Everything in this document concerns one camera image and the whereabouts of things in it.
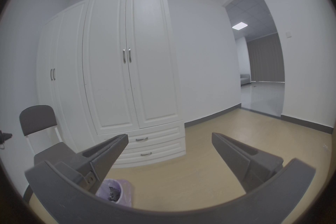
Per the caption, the grey curtain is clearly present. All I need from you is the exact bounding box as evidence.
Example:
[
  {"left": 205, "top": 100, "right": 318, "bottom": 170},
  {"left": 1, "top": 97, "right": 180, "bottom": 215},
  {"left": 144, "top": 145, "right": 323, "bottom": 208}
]
[{"left": 247, "top": 33, "right": 285, "bottom": 83}]

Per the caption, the purple plastic bag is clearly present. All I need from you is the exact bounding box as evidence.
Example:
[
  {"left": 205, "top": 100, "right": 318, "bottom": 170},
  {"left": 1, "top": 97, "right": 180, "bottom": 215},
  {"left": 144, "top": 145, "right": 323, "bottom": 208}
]
[{"left": 96, "top": 178, "right": 134, "bottom": 208}]

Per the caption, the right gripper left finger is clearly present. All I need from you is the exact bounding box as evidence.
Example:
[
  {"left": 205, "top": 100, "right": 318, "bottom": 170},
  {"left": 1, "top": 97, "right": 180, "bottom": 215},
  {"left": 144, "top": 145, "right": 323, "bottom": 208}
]
[{"left": 56, "top": 134, "right": 130, "bottom": 196}]

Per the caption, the white chair dark grey seat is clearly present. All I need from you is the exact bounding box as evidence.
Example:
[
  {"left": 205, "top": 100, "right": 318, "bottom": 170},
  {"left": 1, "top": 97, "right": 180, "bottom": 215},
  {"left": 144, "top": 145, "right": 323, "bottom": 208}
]
[{"left": 19, "top": 105, "right": 79, "bottom": 204}]

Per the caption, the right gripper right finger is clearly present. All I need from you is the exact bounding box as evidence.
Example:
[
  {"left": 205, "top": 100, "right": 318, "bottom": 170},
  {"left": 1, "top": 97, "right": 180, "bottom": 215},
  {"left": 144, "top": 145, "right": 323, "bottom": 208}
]
[{"left": 211, "top": 132, "right": 283, "bottom": 194}]

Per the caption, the grey sofa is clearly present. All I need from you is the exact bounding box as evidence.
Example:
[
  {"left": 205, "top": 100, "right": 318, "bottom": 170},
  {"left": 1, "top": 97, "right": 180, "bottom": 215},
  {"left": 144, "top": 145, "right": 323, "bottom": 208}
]
[{"left": 240, "top": 73, "right": 251, "bottom": 87}]

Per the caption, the white wardrobe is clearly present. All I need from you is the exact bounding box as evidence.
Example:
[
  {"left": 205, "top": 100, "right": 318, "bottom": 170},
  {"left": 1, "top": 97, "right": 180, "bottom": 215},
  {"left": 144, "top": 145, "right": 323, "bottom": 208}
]
[{"left": 37, "top": 0, "right": 187, "bottom": 166}]

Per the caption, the black plastic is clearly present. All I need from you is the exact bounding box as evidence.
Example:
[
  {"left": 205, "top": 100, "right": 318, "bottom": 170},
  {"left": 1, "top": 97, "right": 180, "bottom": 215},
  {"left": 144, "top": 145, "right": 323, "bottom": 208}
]
[{"left": 108, "top": 186, "right": 121, "bottom": 202}]

